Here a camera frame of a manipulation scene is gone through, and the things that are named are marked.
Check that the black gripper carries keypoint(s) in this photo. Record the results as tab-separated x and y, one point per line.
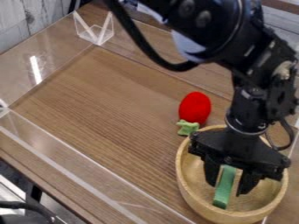
239	148

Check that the long green block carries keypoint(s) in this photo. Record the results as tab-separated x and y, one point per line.
225	187

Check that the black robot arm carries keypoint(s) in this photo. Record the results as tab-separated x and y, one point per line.
223	31

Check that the brown wooden bowl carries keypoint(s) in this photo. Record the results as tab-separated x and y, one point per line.
247	208

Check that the red plush strawberry toy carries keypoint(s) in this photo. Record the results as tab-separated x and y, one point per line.
194	112

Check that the black metal table frame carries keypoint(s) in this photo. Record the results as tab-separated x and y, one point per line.
26	204

